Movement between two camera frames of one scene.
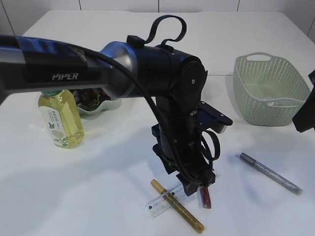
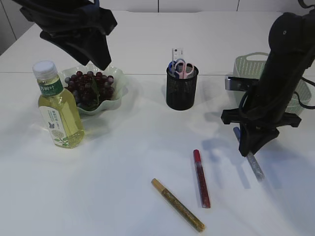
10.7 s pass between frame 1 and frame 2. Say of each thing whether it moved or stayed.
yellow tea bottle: stayed
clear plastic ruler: moved
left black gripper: moved
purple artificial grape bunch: stayed
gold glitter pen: stayed
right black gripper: moved
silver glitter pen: moved
